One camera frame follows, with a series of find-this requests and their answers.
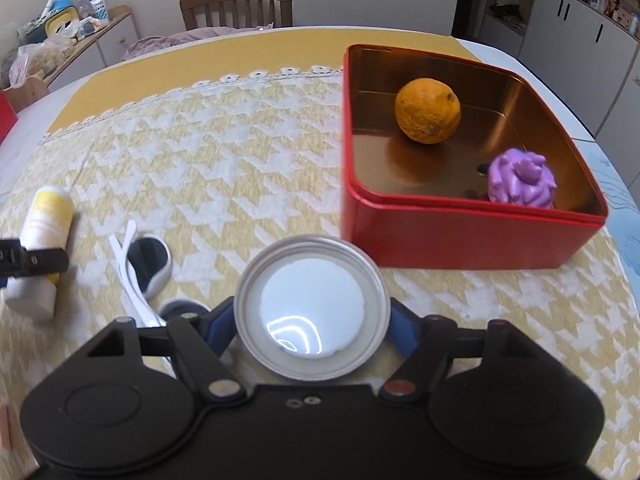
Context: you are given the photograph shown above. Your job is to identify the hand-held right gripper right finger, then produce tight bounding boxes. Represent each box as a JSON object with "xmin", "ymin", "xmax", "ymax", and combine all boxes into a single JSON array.
[{"xmin": 378, "ymin": 297, "xmax": 538, "ymax": 401}]

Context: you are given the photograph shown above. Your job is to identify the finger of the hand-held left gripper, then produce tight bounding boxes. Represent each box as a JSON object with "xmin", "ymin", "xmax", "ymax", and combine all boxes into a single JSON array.
[{"xmin": 0, "ymin": 239, "xmax": 70, "ymax": 279}]

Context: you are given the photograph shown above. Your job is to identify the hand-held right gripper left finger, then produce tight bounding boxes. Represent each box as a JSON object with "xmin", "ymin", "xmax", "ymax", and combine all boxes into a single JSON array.
[{"xmin": 87, "ymin": 296, "xmax": 247, "ymax": 401}]

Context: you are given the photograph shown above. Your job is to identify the white and yellow tube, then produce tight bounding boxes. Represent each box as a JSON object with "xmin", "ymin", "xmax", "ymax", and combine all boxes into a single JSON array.
[{"xmin": 5, "ymin": 186, "xmax": 75, "ymax": 321}]

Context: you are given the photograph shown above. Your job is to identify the round metal jar lid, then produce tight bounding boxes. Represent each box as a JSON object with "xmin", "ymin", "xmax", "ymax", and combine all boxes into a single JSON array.
[{"xmin": 233, "ymin": 234, "xmax": 392, "ymax": 381}]

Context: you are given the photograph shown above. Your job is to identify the white sunglasses with dark lenses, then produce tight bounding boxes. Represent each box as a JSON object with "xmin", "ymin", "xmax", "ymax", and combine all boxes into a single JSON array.
[{"xmin": 109, "ymin": 220, "xmax": 212, "ymax": 332}]

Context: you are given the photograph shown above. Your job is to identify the red metal tin box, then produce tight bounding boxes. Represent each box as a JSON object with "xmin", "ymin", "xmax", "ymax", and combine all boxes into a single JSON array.
[{"xmin": 340, "ymin": 43, "xmax": 609, "ymax": 271}]

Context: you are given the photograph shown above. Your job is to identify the red storage box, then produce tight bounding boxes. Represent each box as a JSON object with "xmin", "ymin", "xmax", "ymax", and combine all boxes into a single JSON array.
[{"xmin": 0, "ymin": 94, "xmax": 19, "ymax": 143}]

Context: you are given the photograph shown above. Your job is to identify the yellow houndstooth tablecloth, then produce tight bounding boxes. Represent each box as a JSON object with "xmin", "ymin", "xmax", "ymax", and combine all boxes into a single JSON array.
[{"xmin": 0, "ymin": 65, "xmax": 640, "ymax": 480}]

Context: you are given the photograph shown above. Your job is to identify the purple spiky toy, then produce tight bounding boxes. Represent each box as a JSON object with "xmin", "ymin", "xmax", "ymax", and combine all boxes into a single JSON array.
[{"xmin": 486, "ymin": 148, "xmax": 558, "ymax": 209}]

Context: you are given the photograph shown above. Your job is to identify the clear plastic bag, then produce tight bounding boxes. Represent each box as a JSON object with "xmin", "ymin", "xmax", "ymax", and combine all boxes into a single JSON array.
[{"xmin": 9, "ymin": 37, "xmax": 76, "ymax": 87}]

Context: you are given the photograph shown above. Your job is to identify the orange fruit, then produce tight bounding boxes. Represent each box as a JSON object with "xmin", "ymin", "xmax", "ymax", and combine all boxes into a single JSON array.
[{"xmin": 394, "ymin": 78, "xmax": 462, "ymax": 145}]

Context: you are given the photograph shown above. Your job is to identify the blue and yellow toy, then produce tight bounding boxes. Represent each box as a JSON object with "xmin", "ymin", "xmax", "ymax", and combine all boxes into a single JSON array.
[{"xmin": 41, "ymin": 0, "xmax": 80, "ymax": 37}]

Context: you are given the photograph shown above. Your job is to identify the wooden side table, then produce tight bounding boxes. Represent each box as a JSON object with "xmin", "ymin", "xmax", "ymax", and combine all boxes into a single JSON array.
[{"xmin": 0, "ymin": 5, "xmax": 135, "ymax": 111}]

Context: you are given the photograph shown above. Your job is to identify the pink cloth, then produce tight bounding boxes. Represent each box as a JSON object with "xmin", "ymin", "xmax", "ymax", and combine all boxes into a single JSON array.
[{"xmin": 121, "ymin": 24, "xmax": 275, "ymax": 62}]

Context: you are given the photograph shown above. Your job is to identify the light blue printed cloth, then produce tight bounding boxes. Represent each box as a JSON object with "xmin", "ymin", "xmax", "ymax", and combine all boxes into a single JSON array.
[{"xmin": 569, "ymin": 136, "xmax": 640, "ymax": 283}]

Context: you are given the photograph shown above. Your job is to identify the plain yellow table mat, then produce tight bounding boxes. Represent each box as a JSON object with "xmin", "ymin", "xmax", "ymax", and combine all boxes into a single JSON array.
[{"xmin": 52, "ymin": 25, "xmax": 483, "ymax": 132}]

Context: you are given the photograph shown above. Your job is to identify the wooden chair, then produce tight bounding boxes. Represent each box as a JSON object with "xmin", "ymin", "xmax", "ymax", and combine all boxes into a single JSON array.
[{"xmin": 179, "ymin": 0, "xmax": 294, "ymax": 32}]

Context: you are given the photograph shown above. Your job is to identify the white cabinet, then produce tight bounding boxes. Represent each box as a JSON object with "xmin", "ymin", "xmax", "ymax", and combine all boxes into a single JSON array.
[{"xmin": 517, "ymin": 0, "xmax": 640, "ymax": 142}]

